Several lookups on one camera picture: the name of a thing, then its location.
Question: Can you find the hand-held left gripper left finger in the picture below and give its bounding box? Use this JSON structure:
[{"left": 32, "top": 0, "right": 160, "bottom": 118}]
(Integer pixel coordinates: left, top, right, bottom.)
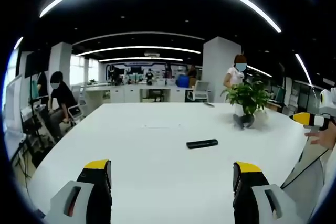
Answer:
[{"left": 44, "top": 158, "right": 113, "bottom": 224}]

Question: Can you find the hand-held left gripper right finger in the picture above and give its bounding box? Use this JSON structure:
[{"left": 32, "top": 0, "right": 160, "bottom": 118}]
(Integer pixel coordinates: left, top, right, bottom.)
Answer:
[{"left": 233, "top": 161, "right": 302, "bottom": 224}]

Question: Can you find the black remote control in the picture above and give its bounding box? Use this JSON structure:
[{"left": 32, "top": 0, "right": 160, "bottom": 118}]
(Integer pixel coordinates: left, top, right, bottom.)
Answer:
[{"left": 186, "top": 138, "right": 219, "bottom": 150}]

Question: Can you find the person's right hand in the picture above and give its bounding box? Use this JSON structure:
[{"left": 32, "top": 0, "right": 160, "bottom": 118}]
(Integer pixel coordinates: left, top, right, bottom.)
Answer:
[{"left": 304, "top": 127, "right": 336, "bottom": 148}]

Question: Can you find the green potted plant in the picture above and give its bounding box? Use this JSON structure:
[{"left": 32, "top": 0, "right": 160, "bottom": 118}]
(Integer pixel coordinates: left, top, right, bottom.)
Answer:
[{"left": 220, "top": 81, "right": 272, "bottom": 130}]

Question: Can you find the white office chair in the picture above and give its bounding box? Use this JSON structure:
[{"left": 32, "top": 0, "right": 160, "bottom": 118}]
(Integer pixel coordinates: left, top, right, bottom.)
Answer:
[
  {"left": 185, "top": 80, "right": 211, "bottom": 102},
  {"left": 67, "top": 84, "right": 87, "bottom": 126}
]

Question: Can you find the white computer monitor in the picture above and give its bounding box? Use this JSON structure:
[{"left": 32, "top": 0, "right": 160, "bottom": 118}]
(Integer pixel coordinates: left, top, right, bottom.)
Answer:
[{"left": 3, "top": 74, "right": 24, "bottom": 134}]

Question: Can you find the white counter desk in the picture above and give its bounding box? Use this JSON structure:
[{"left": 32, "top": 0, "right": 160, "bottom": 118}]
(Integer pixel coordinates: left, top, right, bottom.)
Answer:
[{"left": 84, "top": 84, "right": 195, "bottom": 103}]

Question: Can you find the blue water barrel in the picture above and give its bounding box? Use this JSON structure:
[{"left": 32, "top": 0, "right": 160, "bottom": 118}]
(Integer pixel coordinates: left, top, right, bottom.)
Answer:
[{"left": 177, "top": 74, "right": 190, "bottom": 88}]

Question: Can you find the black cable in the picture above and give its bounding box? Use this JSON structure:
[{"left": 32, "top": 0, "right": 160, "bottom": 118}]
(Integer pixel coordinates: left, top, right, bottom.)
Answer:
[{"left": 280, "top": 147, "right": 330, "bottom": 190}]

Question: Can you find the black wall monitor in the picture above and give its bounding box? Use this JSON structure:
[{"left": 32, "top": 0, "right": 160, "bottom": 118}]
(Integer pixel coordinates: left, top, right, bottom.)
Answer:
[{"left": 24, "top": 49, "right": 51, "bottom": 78}]

